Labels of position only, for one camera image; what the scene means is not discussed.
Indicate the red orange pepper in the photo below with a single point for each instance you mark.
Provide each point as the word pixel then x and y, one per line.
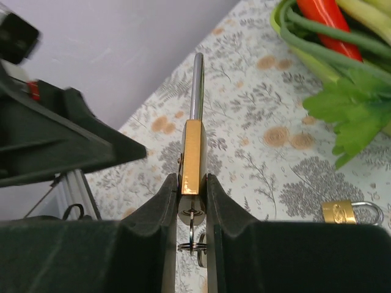
pixel 328 13

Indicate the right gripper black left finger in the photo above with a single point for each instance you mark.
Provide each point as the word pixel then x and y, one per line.
pixel 136 254

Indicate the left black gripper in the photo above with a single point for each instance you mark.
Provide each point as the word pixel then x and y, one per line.
pixel 39 141

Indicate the green celery leaves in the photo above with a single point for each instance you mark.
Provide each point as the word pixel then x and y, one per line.
pixel 358 105

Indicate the green long beans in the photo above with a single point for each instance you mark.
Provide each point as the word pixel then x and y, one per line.
pixel 328 52

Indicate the green plastic basket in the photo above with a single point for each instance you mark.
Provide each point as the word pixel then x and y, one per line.
pixel 344 42

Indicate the floral table mat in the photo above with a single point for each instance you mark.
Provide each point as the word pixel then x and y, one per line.
pixel 269 155

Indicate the small brass padlock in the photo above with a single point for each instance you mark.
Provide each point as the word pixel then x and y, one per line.
pixel 342 212

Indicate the large brass padlock with keys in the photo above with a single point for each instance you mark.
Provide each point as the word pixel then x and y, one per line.
pixel 192 173

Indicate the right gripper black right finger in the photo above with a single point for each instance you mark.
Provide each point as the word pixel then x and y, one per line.
pixel 248 255

